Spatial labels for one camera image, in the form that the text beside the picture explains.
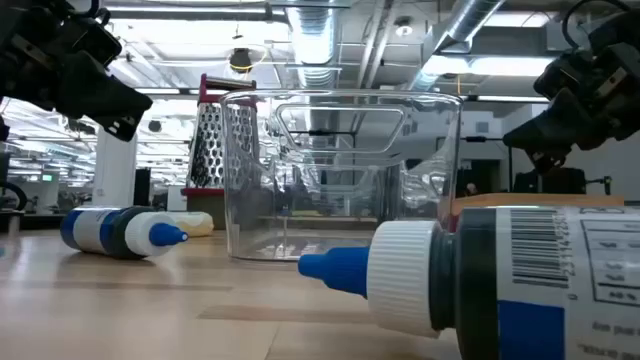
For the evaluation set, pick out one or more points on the silver round ventilation duct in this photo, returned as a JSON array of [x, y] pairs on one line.
[[312, 35]]

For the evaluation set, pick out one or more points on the silver slanted ventilation duct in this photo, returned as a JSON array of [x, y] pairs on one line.
[[465, 20]]

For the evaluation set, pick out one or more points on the ceiling light panel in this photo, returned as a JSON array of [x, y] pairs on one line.
[[490, 65]]

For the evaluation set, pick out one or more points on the yellow orange toy donut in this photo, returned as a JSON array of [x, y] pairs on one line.
[[197, 223]]

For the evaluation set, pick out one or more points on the white building pillar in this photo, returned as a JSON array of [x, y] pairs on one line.
[[115, 170]]

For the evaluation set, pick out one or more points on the blue dye bottle white cap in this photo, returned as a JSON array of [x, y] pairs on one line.
[[400, 280], [92, 230]]

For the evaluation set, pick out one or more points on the round ceiling sensor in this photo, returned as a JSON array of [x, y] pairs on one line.
[[403, 27]]

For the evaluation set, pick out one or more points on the steel box grater red trim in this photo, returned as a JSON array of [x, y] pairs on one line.
[[207, 150]]

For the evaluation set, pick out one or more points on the green lit sign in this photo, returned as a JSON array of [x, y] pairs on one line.
[[47, 177]]

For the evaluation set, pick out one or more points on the black background stand frame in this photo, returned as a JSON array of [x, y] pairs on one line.
[[475, 139]]

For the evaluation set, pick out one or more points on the orange translucent plastic bin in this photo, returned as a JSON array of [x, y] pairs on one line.
[[540, 200]]

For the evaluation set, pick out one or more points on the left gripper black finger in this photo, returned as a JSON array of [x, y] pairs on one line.
[[121, 130], [100, 97]]

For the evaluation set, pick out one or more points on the black hanging ceiling device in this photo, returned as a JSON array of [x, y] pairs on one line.
[[240, 60]]

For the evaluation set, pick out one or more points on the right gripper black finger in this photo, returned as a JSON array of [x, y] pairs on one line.
[[555, 130], [550, 159]]

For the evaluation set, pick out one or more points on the black tall cabinet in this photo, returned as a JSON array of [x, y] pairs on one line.
[[142, 187]]

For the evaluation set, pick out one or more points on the black background equipment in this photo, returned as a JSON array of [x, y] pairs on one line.
[[565, 181]]

